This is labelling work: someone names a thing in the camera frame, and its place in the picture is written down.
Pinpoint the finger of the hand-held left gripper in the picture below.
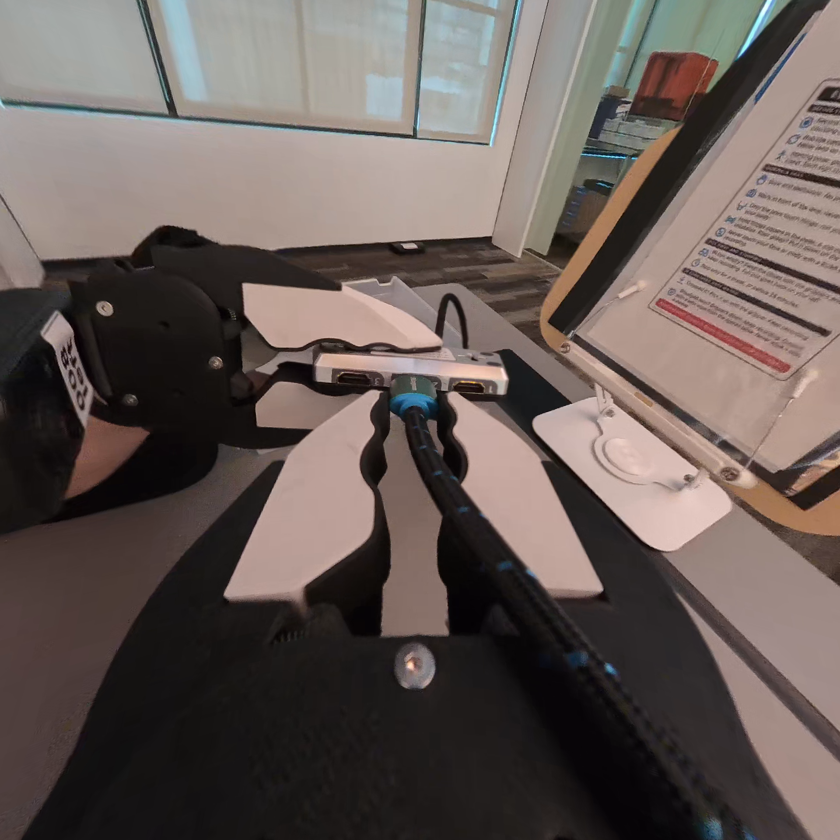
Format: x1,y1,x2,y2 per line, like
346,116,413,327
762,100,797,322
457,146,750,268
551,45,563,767
255,381,371,433
241,282,445,352

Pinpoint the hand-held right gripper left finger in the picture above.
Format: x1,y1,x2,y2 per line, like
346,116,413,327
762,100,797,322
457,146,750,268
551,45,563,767
223,390,393,636

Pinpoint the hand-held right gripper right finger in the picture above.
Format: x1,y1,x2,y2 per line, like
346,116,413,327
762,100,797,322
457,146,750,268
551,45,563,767
438,394,605,634

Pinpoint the black braided hdmi cable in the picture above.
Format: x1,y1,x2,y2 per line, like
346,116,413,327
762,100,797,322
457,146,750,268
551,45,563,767
387,371,756,840

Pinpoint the silver hdmi hub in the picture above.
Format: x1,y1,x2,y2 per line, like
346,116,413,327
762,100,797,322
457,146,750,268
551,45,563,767
311,293,511,399

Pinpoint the person's left hand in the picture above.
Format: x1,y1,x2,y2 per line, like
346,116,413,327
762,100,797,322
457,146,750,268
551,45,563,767
66,412,158,501

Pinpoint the white sign stand base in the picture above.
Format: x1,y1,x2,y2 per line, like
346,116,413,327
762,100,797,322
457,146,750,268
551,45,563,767
532,387,734,553

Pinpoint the frosted glass window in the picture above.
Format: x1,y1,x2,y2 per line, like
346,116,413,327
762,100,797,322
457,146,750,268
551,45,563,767
0,0,526,147

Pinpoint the black framed instruction sign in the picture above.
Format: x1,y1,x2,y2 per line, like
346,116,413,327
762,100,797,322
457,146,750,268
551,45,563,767
548,0,840,513

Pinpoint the metal shelf rack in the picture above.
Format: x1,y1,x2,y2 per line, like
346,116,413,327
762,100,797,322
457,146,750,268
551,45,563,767
556,84,657,245

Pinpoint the red box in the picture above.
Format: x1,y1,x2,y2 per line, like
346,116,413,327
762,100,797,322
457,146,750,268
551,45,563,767
640,51,718,123

